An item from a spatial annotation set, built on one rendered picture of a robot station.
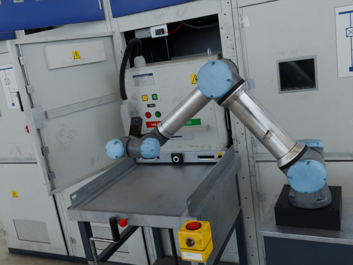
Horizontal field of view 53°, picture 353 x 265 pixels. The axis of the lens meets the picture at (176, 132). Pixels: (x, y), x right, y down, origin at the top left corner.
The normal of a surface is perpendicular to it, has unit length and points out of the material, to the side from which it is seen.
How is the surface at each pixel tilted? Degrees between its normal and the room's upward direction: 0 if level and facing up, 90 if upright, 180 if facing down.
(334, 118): 90
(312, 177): 95
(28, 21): 90
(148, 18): 90
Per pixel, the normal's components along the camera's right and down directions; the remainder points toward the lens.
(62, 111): 0.78, 0.03
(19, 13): 0.34, 0.17
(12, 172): -0.40, 0.27
